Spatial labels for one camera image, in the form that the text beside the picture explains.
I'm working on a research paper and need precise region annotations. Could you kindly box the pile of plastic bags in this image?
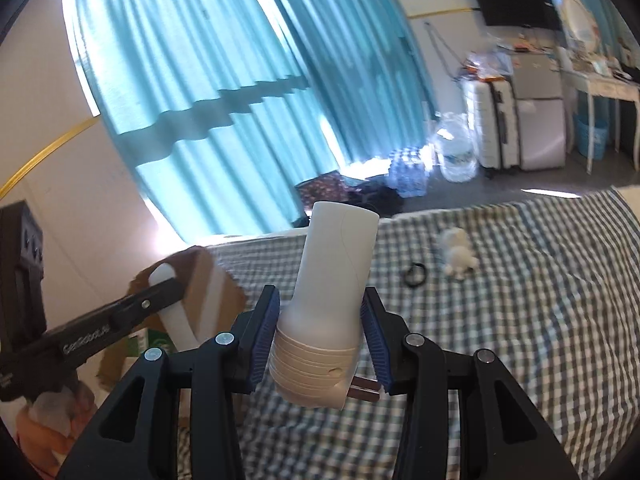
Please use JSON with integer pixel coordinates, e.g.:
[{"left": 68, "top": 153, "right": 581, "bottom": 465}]
[{"left": 452, "top": 45, "right": 516, "bottom": 83}]

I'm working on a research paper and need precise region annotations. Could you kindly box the silver mini fridge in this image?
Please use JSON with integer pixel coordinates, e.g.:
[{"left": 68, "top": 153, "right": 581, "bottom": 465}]
[{"left": 510, "top": 52, "right": 568, "bottom": 171}]

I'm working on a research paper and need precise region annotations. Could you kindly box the person's left hand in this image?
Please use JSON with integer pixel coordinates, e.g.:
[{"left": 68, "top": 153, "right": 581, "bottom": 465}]
[{"left": 15, "top": 380, "right": 98, "bottom": 466}]

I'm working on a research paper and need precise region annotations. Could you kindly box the checked bed sheet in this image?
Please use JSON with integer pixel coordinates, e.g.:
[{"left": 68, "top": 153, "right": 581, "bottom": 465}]
[{"left": 175, "top": 187, "right": 640, "bottom": 480}]

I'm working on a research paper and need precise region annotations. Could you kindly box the blue woven basket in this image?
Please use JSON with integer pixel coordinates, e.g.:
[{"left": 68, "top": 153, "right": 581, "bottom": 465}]
[{"left": 572, "top": 112, "right": 611, "bottom": 158}]

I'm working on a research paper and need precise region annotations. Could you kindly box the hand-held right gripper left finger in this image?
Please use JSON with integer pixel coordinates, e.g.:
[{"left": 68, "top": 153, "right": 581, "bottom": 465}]
[{"left": 55, "top": 285, "right": 281, "bottom": 480}]

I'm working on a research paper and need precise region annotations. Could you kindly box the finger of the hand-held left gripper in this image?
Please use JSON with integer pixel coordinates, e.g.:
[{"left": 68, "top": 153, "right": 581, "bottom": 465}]
[{"left": 106, "top": 277, "right": 186, "bottom": 335}]

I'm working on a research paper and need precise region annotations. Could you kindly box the black wall television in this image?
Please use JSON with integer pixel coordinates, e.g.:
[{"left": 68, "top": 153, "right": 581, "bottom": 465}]
[{"left": 465, "top": 0, "right": 563, "bottom": 31}]

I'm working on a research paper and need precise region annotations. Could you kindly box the white plush toy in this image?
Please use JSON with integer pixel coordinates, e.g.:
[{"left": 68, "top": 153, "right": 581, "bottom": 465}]
[{"left": 437, "top": 227, "right": 480, "bottom": 281}]

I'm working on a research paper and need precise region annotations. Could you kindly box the large clear water jug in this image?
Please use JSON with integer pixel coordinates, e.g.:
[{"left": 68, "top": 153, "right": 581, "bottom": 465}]
[{"left": 434, "top": 112, "right": 478, "bottom": 183}]

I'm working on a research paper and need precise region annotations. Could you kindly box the green medicine box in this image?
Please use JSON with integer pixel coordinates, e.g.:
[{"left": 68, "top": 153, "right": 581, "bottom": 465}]
[{"left": 125, "top": 332, "right": 176, "bottom": 361}]

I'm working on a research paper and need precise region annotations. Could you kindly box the pack of water bottles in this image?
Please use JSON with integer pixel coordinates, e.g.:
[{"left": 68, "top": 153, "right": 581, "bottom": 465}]
[{"left": 387, "top": 145, "right": 436, "bottom": 198}]

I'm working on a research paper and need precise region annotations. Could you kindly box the dark patterned bag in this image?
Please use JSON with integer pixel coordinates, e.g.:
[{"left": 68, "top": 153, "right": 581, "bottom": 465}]
[{"left": 295, "top": 172, "right": 351, "bottom": 226}]

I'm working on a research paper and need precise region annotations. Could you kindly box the white plug-in device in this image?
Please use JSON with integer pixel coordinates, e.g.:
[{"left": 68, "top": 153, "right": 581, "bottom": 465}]
[{"left": 268, "top": 201, "right": 383, "bottom": 413}]

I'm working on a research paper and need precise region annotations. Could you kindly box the white oblong plastic device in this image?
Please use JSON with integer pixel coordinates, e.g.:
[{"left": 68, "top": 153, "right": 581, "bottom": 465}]
[{"left": 149, "top": 263, "right": 201, "bottom": 353}]

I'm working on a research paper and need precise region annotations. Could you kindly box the white oval mirror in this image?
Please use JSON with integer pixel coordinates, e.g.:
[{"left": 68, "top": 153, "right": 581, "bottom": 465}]
[{"left": 557, "top": 0, "right": 603, "bottom": 53}]

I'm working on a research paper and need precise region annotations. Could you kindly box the white suitcase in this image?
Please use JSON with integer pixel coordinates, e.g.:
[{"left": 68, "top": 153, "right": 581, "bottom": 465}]
[{"left": 462, "top": 77, "right": 521, "bottom": 173}]

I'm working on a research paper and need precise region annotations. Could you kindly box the black hair tie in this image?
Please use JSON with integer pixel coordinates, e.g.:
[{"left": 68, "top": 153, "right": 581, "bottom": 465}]
[{"left": 404, "top": 261, "right": 428, "bottom": 290}]

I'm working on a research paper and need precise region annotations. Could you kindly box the brown cardboard box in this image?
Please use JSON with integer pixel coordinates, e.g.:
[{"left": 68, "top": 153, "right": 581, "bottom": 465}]
[{"left": 95, "top": 245, "right": 249, "bottom": 431}]

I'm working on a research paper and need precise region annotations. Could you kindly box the white dressing table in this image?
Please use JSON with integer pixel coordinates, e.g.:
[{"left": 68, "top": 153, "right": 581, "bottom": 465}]
[{"left": 560, "top": 62, "right": 640, "bottom": 176}]

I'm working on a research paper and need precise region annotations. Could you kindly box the teal curtain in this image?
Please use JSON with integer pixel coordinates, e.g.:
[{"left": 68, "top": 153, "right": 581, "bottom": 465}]
[{"left": 62, "top": 0, "right": 441, "bottom": 246}]

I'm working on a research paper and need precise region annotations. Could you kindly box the black clothing heap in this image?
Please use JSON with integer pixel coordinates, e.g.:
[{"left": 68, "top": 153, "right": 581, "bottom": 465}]
[{"left": 345, "top": 180, "right": 406, "bottom": 218}]

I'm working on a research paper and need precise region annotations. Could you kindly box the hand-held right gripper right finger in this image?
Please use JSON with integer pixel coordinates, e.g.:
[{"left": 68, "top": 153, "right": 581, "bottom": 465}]
[{"left": 360, "top": 286, "right": 583, "bottom": 480}]

